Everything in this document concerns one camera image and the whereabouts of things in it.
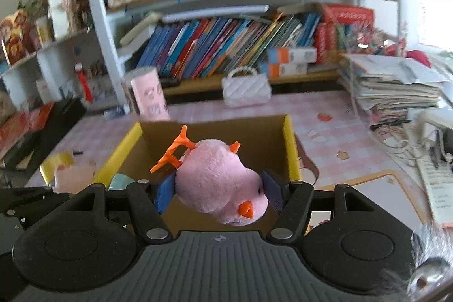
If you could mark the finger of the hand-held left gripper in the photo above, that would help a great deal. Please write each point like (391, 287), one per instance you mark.
(24, 197)

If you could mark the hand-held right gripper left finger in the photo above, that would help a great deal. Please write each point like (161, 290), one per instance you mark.
(165, 194)

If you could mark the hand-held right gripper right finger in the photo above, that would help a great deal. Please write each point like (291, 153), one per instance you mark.
(274, 192)

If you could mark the pink paw plush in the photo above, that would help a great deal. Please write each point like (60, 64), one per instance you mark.
(72, 176)

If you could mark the pink plush chick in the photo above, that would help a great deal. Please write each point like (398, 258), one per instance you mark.
(219, 178)

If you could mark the yellow cardboard box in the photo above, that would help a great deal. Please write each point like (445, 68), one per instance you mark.
(219, 130)

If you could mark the pale teal round object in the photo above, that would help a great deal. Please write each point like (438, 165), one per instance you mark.
(118, 181)

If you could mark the red book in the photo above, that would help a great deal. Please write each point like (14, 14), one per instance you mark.
(21, 127)

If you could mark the white tube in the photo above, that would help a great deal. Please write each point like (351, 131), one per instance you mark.
(113, 113)

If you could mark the pink checkered tablecloth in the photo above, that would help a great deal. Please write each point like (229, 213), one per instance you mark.
(354, 132)

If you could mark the pink cylindrical humidifier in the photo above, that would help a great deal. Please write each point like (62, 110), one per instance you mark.
(148, 95)

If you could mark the white quilted handbag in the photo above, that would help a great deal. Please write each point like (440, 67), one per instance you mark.
(246, 89)

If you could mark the orange bordered placemat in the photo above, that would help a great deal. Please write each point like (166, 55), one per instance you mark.
(385, 196)

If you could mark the orange white small box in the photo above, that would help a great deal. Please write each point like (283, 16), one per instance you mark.
(292, 55)
(286, 69)

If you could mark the red white glue bottle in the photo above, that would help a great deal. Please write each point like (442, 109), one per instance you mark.
(83, 82)

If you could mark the row of leaning colourful books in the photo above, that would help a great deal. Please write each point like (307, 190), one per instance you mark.
(212, 47)

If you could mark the stack of magazines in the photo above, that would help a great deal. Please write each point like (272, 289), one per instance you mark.
(393, 86)

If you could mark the red carton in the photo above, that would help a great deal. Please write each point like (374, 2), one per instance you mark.
(324, 40)

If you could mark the printed paper sheet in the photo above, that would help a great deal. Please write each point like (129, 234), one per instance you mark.
(437, 181)

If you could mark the thick cream book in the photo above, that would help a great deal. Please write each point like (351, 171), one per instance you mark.
(138, 29)

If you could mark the white jar yellow label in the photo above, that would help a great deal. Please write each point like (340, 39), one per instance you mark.
(44, 30)

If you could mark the flat white book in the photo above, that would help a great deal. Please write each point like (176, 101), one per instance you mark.
(216, 12)

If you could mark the large red box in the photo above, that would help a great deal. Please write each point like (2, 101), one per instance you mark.
(350, 17)

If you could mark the white paper bag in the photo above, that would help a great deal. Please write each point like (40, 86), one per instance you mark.
(62, 10)

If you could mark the white bookshelf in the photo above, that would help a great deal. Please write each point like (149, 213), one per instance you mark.
(97, 15)

